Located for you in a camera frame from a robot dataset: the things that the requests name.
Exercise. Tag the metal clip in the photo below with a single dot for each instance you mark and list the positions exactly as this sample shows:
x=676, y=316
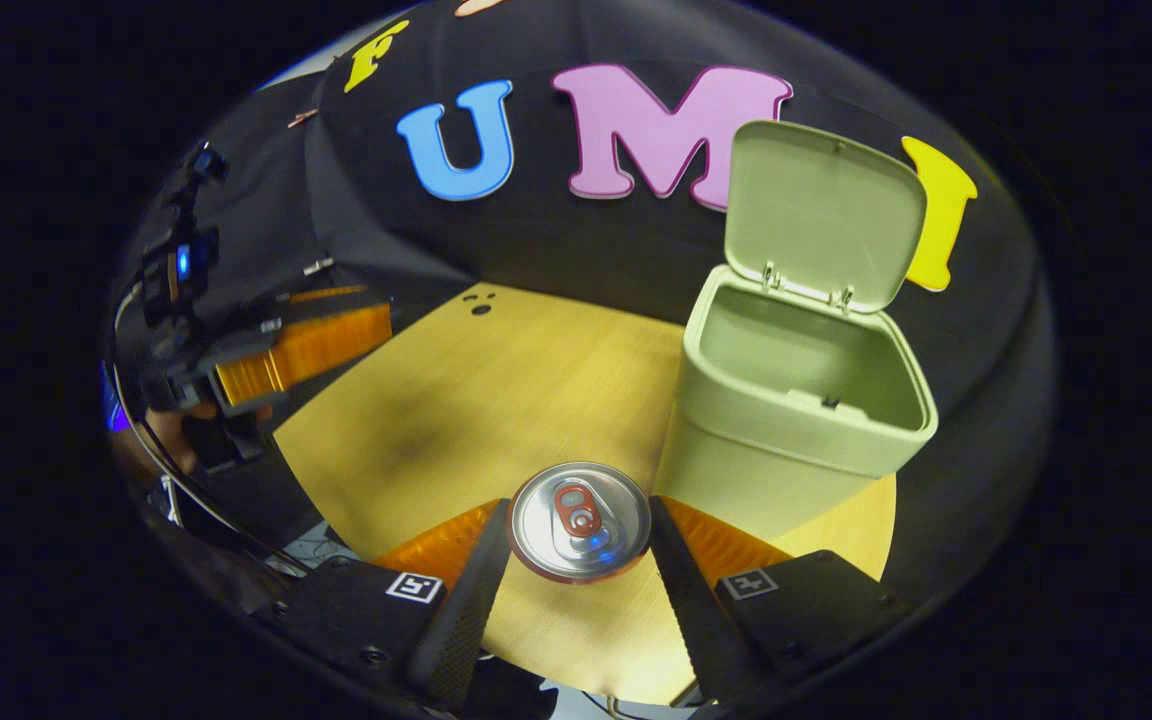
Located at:
x=318, y=266

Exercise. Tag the green desktop garbage bin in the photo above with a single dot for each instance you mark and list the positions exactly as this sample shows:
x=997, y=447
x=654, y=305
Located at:
x=766, y=440

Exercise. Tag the copper clip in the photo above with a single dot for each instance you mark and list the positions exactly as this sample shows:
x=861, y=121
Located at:
x=302, y=118

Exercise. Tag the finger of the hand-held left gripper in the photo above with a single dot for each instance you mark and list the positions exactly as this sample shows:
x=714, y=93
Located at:
x=328, y=296
x=306, y=350

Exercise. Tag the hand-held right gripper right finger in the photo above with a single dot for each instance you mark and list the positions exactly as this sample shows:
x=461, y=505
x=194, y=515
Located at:
x=691, y=610

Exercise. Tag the wooden desktop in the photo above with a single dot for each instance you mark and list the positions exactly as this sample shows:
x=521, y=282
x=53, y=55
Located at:
x=496, y=380

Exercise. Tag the black backdrop cloth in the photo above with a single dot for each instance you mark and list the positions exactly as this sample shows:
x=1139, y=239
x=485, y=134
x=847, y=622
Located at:
x=536, y=240

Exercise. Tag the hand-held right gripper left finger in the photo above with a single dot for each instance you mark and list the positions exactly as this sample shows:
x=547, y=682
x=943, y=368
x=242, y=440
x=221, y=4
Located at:
x=461, y=610

